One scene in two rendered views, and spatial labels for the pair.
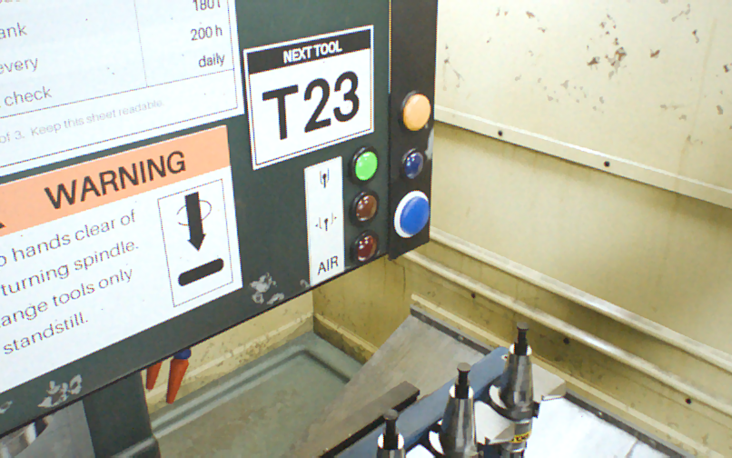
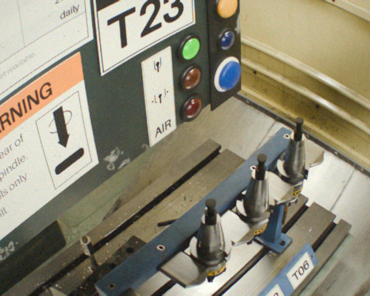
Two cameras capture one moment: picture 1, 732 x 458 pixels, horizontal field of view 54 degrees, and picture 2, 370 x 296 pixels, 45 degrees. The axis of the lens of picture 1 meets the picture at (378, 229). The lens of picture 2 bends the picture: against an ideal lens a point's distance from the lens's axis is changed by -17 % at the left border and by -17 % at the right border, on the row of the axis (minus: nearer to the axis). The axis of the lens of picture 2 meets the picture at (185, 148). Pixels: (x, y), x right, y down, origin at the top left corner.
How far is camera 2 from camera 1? 0.11 m
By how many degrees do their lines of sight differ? 17
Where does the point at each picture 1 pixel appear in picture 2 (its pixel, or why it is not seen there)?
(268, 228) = (114, 114)
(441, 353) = (234, 112)
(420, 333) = not seen: hidden behind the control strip
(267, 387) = not seen: hidden behind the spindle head
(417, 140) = (228, 22)
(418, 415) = (227, 188)
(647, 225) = (359, 39)
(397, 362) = (201, 120)
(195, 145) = (58, 74)
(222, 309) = (86, 181)
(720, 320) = not seen: outside the picture
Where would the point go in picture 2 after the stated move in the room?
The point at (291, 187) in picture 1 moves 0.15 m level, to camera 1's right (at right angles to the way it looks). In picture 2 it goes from (131, 78) to (320, 73)
